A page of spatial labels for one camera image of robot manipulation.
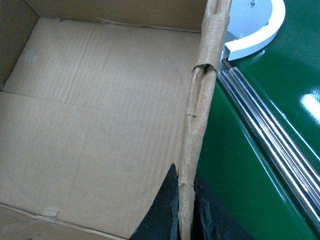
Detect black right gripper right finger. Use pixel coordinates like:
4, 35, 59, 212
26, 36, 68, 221
191, 172, 253, 240

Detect chrome conveyor roller strip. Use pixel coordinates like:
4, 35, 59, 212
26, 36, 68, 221
218, 67, 320, 230

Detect white conveyor rim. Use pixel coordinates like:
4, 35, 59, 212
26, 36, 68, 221
221, 0, 286, 61

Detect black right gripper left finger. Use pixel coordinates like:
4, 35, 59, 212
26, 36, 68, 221
130, 164, 179, 240

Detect large cardboard box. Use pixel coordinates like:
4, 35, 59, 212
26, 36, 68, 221
0, 0, 231, 240

